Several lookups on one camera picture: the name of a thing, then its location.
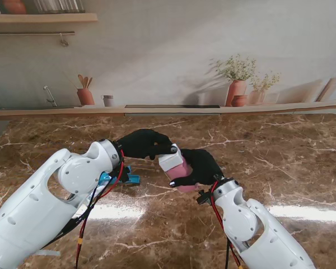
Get terracotta pot with wooden utensils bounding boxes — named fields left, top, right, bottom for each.
left=77, top=74, right=96, bottom=106

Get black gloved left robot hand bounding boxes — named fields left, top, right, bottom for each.
left=116, top=128, right=178, bottom=161

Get small round terracotta pot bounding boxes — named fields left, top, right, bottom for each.
left=231, top=94, right=249, bottom=108

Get red black arm cables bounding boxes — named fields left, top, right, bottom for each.
left=41, top=150, right=125, bottom=269
left=211, top=182, right=243, bottom=269

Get red black left arm cables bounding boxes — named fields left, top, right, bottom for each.
left=41, top=150, right=125, bottom=269

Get blue white seasoning refill bag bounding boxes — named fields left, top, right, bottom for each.
left=85, top=172, right=113, bottom=204

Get orange pot on shelf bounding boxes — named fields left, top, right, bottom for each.
left=2, top=0, right=27, bottom=15

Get wooden wall shelf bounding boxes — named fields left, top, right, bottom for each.
left=0, top=12, right=98, bottom=25

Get blue plastic bag clip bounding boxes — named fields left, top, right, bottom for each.
left=100, top=165, right=141, bottom=186

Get tall terracotta vase with flowers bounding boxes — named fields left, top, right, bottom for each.
left=209, top=54, right=257, bottom=107

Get metal hanging rail with hook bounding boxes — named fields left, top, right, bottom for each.
left=0, top=31, right=76, bottom=47

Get white square bottle cap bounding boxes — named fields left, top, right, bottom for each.
left=158, top=144, right=183, bottom=172

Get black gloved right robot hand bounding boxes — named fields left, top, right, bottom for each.
left=169, top=148, right=225, bottom=188

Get red black right arm cables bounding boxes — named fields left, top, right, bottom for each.
left=211, top=182, right=243, bottom=269

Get pale vase with plant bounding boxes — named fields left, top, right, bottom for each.
left=248, top=72, right=281, bottom=106

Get clear square bottle pink seasoning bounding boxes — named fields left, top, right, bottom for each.
left=166, top=156, right=199, bottom=193

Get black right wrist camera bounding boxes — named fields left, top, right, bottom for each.
left=196, top=189, right=213, bottom=205

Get metal faucet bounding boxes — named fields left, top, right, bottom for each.
left=43, top=85, right=59, bottom=108

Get grey mug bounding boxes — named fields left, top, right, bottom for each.
left=101, top=94, right=115, bottom=108

